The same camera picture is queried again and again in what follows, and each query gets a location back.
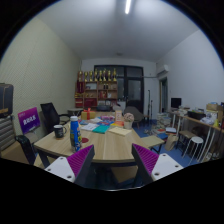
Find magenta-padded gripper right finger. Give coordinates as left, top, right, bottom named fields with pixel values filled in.
left=131, top=143, right=184, bottom=186

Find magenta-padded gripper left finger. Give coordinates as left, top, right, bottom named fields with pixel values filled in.
left=44, top=144, right=96, bottom=188

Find blue drink bottle white cap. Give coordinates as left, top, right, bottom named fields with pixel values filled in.
left=69, top=115, right=83, bottom=153

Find black mug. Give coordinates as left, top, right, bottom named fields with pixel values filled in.
left=53, top=124, right=68, bottom=139

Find white round stool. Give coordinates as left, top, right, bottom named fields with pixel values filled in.
left=184, top=136, right=204, bottom=159

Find black chair backrest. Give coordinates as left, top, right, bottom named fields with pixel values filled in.
left=14, top=134, right=37, bottom=166

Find black office chair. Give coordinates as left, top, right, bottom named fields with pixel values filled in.
left=40, top=102, right=71, bottom=134

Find teal book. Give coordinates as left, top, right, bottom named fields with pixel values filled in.
left=91, top=124, right=111, bottom=135

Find purple sign board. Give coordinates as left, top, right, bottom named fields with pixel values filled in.
left=17, top=106, right=42, bottom=135

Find long cluttered side desk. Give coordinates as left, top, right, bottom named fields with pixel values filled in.
left=168, top=103, right=224, bottom=161

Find pale yellow notebook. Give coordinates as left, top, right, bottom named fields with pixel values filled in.
left=108, top=126, right=133, bottom=137

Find small round side table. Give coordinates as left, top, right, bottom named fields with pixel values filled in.
left=67, top=107, right=84, bottom=117

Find grey armchair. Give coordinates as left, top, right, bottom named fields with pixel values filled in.
left=123, top=105, right=145, bottom=129

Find pink flowers in white pot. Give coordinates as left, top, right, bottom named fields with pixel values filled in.
left=123, top=112, right=135, bottom=130

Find yellow gift box red ribbon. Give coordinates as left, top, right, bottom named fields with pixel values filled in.
left=80, top=108, right=97, bottom=121

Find black tripod stand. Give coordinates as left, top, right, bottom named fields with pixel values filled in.
left=147, top=89, right=154, bottom=126

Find orange book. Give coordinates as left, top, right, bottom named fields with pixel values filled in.
left=110, top=121, right=125, bottom=128

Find blue printed book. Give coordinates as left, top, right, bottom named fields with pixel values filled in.
left=96, top=119, right=114, bottom=126

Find computer monitor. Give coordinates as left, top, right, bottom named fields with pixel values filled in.
left=170, top=97, right=183, bottom=109

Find small standing card box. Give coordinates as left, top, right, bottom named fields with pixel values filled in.
left=114, top=109, right=124, bottom=123

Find pink package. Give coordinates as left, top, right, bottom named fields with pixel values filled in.
left=99, top=115, right=115, bottom=122

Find wooden shelf unit with trophies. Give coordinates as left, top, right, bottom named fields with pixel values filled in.
left=74, top=68, right=119, bottom=109

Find black framed glass door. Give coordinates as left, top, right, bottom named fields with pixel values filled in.
left=94, top=65, right=145, bottom=113

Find white wall air conditioner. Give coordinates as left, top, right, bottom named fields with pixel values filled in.
left=156, top=64, right=170, bottom=76

